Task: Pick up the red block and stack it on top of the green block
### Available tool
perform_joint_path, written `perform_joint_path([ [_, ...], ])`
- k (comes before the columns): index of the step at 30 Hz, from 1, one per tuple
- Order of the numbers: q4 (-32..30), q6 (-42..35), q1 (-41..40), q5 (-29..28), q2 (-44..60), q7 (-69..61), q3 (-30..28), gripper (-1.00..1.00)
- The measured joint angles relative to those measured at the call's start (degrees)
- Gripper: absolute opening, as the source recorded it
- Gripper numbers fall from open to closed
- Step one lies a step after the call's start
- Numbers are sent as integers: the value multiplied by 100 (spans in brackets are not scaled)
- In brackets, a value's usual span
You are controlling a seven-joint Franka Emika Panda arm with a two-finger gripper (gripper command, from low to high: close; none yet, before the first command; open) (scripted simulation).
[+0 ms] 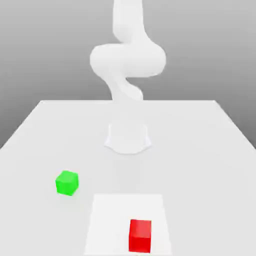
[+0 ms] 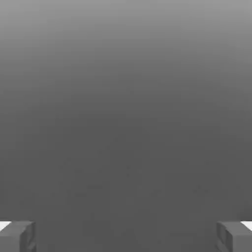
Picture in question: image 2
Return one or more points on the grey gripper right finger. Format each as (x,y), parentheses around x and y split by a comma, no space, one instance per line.
(238,238)

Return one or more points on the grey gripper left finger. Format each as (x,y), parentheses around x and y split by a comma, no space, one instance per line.
(13,238)

